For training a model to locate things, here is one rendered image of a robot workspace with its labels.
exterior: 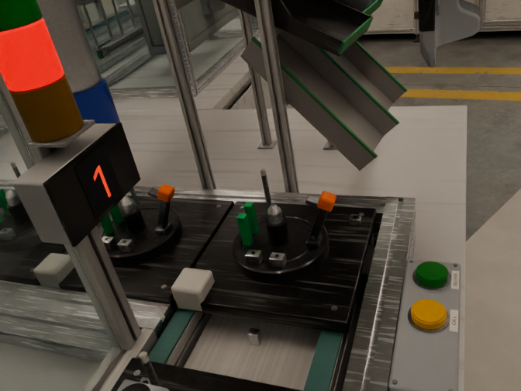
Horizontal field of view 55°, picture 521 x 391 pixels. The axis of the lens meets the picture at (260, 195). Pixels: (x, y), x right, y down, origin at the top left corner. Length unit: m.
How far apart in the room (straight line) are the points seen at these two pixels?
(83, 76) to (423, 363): 1.20
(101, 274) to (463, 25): 0.47
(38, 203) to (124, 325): 0.23
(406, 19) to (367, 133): 3.88
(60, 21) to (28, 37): 1.01
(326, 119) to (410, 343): 0.39
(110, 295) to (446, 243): 0.56
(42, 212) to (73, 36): 1.04
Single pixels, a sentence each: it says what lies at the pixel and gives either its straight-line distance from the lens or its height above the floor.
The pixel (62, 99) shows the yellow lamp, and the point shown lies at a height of 1.29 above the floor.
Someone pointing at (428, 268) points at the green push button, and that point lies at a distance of 0.69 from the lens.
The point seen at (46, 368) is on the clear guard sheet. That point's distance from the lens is 0.59.
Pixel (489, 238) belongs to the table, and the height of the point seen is 0.86.
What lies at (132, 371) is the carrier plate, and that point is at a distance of 0.64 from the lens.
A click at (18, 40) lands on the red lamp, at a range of 0.47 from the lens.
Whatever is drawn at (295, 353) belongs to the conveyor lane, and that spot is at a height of 0.92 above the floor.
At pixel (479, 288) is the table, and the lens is 0.83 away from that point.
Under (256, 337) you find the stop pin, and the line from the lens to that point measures 0.67.
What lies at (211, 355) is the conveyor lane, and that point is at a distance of 0.69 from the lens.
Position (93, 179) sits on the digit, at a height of 1.21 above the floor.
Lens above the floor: 1.43
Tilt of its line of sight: 32 degrees down
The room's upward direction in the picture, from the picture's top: 11 degrees counter-clockwise
